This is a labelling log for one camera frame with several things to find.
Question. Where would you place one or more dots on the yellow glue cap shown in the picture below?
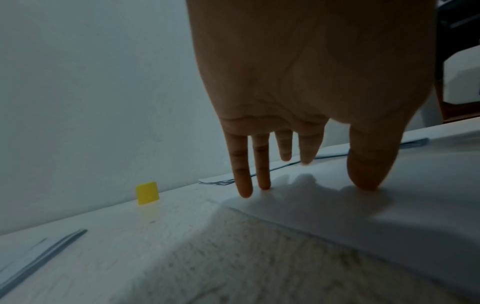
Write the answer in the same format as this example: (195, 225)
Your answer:
(148, 193)

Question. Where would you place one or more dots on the person's left hand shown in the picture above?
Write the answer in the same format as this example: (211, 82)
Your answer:
(315, 59)

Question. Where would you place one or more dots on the black marker wristband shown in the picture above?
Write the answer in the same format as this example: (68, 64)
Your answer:
(461, 24)

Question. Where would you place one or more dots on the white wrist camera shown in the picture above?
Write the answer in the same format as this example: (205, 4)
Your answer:
(463, 77)

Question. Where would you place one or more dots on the stack of white paper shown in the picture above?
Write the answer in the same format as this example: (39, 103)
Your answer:
(34, 261)

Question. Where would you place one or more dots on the glued white paper sheet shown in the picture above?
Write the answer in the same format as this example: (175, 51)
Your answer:
(405, 219)
(330, 155)

